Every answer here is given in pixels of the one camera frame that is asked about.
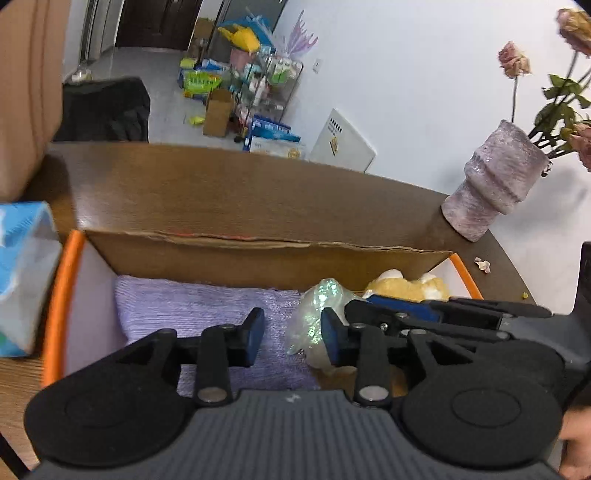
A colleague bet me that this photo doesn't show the blue plastic bag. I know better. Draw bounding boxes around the blue plastic bag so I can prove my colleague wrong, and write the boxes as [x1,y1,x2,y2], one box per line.
[219,14,274,43]

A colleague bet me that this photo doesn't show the green toy pack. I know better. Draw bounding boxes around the green toy pack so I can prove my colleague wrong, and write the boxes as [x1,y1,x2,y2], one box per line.
[178,69,223,100]

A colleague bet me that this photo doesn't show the mottled ceramic vase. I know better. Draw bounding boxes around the mottled ceramic vase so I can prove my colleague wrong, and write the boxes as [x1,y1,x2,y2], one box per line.
[441,119,550,243]

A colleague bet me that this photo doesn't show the blue tissue pack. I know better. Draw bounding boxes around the blue tissue pack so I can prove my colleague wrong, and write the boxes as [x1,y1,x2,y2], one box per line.
[0,200,63,358]

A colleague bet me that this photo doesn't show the purple fairy wings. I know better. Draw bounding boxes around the purple fairy wings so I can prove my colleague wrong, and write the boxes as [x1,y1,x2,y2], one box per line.
[284,9,319,58]

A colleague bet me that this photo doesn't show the blue printed carton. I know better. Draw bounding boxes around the blue printed carton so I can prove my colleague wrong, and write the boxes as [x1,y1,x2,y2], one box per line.
[243,115,301,153]

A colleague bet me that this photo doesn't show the dark cloth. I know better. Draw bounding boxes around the dark cloth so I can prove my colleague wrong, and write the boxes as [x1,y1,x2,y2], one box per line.
[53,78,151,143]

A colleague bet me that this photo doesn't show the red cardboard box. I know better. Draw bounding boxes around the red cardboard box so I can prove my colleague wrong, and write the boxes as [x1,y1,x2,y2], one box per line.
[41,228,484,402]

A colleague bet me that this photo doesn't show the person's right hand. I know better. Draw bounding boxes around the person's right hand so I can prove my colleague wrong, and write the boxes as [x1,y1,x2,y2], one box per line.
[560,405,591,480]

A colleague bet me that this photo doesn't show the purple drawstring pouch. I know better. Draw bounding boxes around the purple drawstring pouch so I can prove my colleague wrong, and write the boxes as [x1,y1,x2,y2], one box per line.
[114,275,321,397]

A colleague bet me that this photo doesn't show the yellow plastic toy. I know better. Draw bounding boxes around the yellow plastic toy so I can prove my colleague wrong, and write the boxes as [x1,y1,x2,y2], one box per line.
[218,25,260,51]

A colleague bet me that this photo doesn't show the white panel board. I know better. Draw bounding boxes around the white panel board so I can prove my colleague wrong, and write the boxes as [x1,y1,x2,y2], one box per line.
[308,108,376,174]

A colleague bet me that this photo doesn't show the bunch of dried roses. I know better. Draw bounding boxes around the bunch of dried roses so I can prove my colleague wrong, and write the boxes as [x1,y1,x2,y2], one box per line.
[498,7,591,174]

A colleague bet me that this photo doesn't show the white yellow sheep plush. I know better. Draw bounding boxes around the white yellow sheep plush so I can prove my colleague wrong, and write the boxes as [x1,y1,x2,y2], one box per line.
[362,269,451,304]

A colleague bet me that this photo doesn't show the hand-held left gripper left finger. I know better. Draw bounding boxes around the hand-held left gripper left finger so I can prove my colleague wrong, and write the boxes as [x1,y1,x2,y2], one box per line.
[108,308,266,408]

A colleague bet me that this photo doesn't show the brown cardboard carton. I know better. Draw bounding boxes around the brown cardboard carton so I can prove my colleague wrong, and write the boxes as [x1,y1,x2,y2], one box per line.
[202,88,235,138]

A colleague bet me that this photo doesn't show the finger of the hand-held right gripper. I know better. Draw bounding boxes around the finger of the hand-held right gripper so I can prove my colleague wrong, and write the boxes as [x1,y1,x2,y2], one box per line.
[344,299,509,342]
[367,295,552,326]

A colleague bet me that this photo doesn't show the dark entrance door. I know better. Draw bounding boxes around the dark entrance door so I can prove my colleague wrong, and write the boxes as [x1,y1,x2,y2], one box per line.
[115,0,204,49]

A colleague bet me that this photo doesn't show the iridescent plastic bag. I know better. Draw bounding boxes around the iridescent plastic bag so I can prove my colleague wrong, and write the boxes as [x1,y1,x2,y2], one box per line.
[284,278,365,370]

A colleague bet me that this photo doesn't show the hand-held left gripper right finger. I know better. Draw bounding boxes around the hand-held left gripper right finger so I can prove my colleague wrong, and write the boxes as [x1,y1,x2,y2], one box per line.
[321,308,467,409]

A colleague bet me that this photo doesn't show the wire rack shelf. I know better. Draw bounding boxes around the wire rack shelf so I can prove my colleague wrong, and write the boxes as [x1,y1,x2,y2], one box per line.
[231,51,304,134]

